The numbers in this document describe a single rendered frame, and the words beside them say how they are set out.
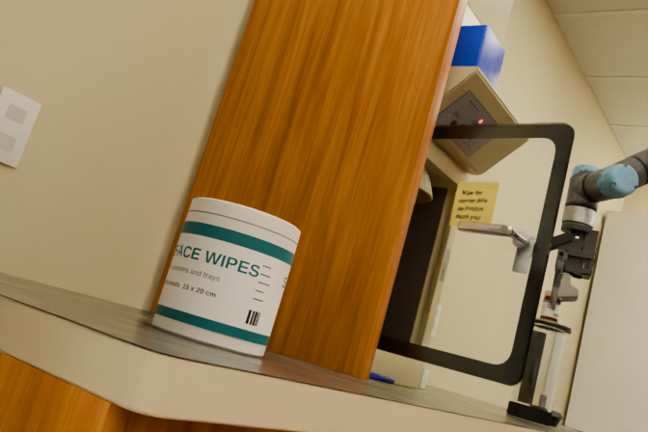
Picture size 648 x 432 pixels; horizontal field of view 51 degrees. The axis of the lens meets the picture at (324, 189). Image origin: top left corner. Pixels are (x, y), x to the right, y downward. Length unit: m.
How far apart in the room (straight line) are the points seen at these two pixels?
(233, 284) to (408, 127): 0.53
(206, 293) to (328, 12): 0.79
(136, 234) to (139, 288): 0.11
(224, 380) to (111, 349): 0.08
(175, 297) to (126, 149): 0.63
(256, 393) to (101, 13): 0.90
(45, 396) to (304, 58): 0.95
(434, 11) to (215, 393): 0.89
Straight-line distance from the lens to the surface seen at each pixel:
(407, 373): 1.41
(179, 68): 1.41
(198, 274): 0.73
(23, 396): 0.56
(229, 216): 0.73
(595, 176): 1.70
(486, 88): 1.30
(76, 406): 0.51
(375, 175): 1.14
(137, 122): 1.34
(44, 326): 0.56
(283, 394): 0.57
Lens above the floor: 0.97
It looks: 12 degrees up
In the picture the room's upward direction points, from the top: 16 degrees clockwise
